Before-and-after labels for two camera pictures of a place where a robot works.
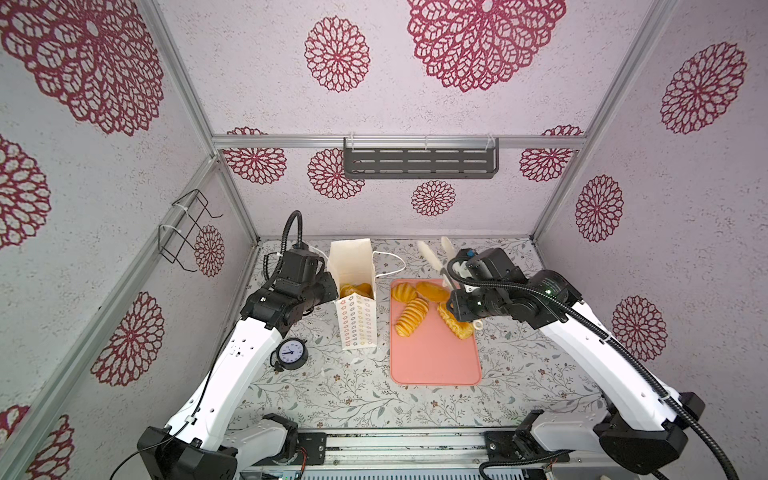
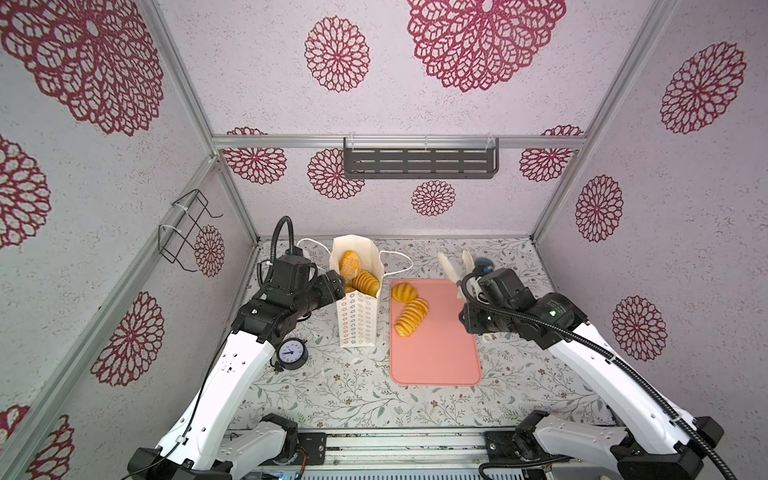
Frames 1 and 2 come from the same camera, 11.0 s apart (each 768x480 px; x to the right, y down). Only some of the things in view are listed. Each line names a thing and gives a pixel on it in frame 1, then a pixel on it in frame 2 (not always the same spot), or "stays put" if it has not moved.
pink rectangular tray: (432, 354) stays put
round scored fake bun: (404, 291) stays put
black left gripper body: (322, 291) stays put
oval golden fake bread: (433, 291) to (349, 265)
